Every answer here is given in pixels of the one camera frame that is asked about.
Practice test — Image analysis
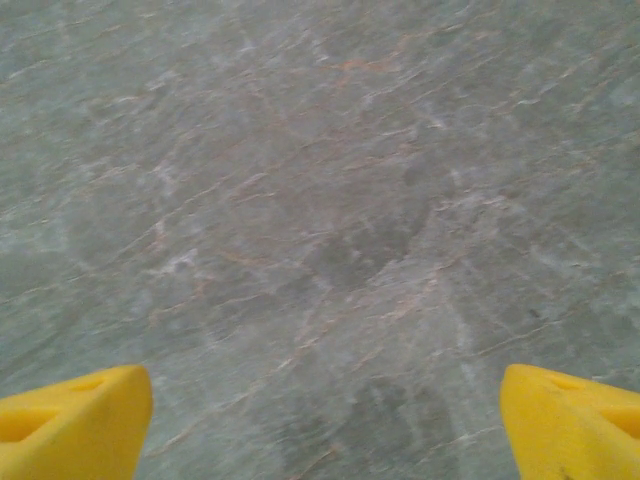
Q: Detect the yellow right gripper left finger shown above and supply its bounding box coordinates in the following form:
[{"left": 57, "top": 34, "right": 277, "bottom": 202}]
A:
[{"left": 0, "top": 364, "right": 154, "bottom": 480}]

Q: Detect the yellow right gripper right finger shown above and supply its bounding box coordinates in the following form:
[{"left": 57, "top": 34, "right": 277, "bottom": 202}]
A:
[{"left": 499, "top": 363, "right": 640, "bottom": 480}]

